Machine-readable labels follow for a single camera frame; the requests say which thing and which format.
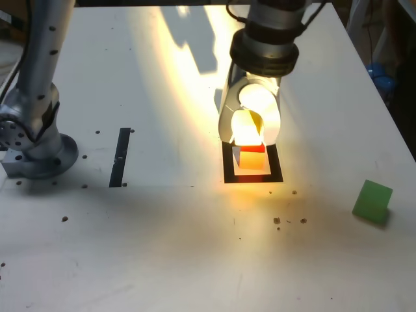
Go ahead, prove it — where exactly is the blue round object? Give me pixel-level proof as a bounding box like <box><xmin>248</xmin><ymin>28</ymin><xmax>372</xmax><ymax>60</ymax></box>
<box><xmin>364</xmin><ymin>61</ymin><xmax>397</xmax><ymax>95</ymax></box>

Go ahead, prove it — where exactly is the black tape square outline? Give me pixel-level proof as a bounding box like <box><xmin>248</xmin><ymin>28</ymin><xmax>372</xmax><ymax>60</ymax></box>
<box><xmin>222</xmin><ymin>141</ymin><xmax>284</xmax><ymax>185</ymax></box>

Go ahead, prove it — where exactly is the person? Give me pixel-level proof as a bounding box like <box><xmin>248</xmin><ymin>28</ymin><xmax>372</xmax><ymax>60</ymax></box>
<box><xmin>382</xmin><ymin>0</ymin><xmax>416</xmax><ymax>69</ymax></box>

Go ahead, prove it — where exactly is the red cube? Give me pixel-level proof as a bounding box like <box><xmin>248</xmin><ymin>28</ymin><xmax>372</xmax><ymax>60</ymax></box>
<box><xmin>239</xmin><ymin>144</ymin><xmax>267</xmax><ymax>170</ymax></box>

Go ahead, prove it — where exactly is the black tape strip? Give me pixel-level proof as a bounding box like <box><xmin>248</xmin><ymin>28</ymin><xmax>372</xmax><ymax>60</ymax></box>
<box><xmin>109</xmin><ymin>127</ymin><xmax>131</xmax><ymax>189</ymax></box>

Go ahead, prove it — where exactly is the yellow cube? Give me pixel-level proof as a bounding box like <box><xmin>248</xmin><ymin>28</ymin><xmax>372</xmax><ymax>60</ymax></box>
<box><xmin>230</xmin><ymin>109</ymin><xmax>264</xmax><ymax>146</ymax></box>

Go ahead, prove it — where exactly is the green cube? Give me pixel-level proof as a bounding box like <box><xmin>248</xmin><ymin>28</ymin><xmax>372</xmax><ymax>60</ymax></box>
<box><xmin>351</xmin><ymin>179</ymin><xmax>393</xmax><ymax>226</ymax></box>

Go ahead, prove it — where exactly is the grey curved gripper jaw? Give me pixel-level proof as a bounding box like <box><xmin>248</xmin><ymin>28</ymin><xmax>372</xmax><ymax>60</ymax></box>
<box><xmin>218</xmin><ymin>61</ymin><xmax>248</xmax><ymax>146</ymax></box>
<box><xmin>239</xmin><ymin>76</ymin><xmax>282</xmax><ymax>147</ymax></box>

